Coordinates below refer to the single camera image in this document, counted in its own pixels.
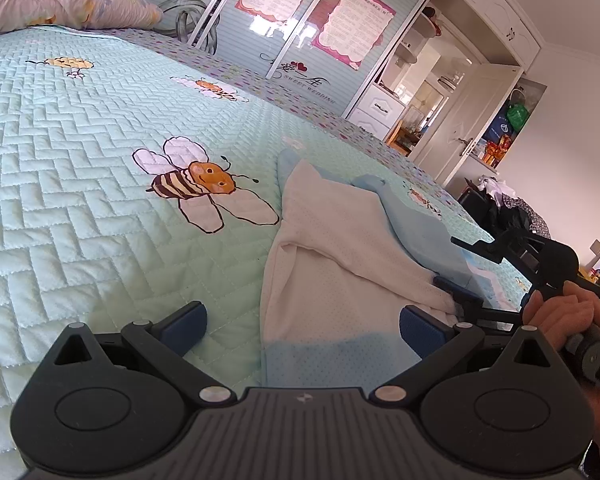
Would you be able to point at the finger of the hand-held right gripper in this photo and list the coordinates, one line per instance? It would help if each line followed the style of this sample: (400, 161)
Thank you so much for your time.
(455, 287)
(495, 250)

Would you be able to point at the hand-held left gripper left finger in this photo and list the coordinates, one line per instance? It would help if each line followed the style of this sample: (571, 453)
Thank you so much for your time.
(187, 327)

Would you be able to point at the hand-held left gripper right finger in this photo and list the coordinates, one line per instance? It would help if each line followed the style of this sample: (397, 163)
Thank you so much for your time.
(420, 330)

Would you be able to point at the light blue and white jacket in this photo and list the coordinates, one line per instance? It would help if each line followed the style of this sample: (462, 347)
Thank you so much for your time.
(330, 270)

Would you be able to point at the dark pile of clothes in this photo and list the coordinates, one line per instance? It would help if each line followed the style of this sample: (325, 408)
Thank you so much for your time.
(505, 207)

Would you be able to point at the person's right hand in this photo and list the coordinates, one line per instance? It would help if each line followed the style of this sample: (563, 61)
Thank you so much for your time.
(560, 310)

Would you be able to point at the white door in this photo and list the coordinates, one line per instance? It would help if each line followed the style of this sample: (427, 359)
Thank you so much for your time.
(470, 130)

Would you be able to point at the wooden chair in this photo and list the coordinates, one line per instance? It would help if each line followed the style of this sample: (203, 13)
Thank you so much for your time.
(400, 141)

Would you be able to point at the green bee printed quilt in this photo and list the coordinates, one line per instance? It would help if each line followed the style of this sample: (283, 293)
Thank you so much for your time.
(80, 185)

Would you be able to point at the white shelf and drawer unit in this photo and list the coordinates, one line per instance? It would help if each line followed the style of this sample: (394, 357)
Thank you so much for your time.
(380, 110)

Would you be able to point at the white overhead cabinets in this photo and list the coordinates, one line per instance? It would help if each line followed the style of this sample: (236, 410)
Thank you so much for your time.
(495, 5)

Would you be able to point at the pink bordered poster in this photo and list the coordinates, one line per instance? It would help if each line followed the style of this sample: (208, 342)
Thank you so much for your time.
(355, 25)

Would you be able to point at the sliding door wardrobe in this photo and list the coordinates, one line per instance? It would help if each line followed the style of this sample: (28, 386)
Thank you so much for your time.
(280, 45)

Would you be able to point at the grey hoops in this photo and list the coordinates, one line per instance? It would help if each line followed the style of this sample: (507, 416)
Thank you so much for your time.
(185, 22)

